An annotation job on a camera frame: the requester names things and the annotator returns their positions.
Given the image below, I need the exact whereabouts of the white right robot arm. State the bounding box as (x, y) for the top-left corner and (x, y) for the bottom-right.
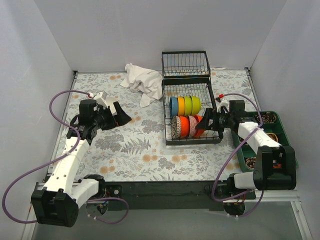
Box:
(196, 100), (297, 199)

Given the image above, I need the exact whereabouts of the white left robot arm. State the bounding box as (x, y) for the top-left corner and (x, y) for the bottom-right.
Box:
(31, 97), (131, 227)

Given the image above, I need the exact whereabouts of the pink patterned bowl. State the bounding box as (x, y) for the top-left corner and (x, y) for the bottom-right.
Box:
(188, 115), (198, 138)

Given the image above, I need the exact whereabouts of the lime green bowl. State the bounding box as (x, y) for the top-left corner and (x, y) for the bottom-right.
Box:
(190, 95), (202, 116)
(183, 96), (193, 116)

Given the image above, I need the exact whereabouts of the dark patterned bowl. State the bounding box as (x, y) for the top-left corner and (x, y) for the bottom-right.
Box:
(171, 116), (182, 140)

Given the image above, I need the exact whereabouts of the yellow orange bowl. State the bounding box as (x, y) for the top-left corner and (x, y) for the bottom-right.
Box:
(177, 96), (185, 116)

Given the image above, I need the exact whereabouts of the blue bowl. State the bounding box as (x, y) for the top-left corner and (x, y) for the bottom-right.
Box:
(169, 96), (179, 118)

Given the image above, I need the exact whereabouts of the floral table mat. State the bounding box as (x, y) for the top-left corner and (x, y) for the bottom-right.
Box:
(66, 73), (241, 182)

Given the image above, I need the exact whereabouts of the crumpled white cloth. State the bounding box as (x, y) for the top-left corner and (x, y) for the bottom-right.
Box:
(120, 63), (163, 108)

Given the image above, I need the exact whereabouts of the green compartment tray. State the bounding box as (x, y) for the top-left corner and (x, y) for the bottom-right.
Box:
(236, 111), (291, 173)

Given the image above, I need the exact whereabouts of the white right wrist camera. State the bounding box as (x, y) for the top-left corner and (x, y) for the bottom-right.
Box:
(217, 98), (229, 113)

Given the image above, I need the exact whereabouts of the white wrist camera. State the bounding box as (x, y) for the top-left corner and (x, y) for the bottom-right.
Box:
(93, 91), (107, 107)
(217, 98), (229, 113)

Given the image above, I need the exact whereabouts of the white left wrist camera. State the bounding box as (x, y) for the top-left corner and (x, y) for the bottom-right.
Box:
(93, 91), (107, 107)

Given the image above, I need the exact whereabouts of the black wire dish rack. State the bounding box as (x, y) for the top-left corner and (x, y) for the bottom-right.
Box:
(161, 77), (224, 147)

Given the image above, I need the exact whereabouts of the black wire basket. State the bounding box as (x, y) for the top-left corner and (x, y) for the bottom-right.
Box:
(161, 50), (211, 79)

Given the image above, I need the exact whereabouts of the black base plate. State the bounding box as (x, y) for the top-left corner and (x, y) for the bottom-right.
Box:
(76, 179), (256, 216)

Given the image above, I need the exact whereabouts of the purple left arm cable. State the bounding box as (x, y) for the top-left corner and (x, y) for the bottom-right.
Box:
(1, 90), (130, 224)

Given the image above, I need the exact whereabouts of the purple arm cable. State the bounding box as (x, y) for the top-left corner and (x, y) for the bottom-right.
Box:
(1, 90), (130, 224)
(211, 92), (265, 219)

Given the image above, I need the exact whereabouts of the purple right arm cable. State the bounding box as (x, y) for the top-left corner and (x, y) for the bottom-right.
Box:
(211, 92), (265, 219)

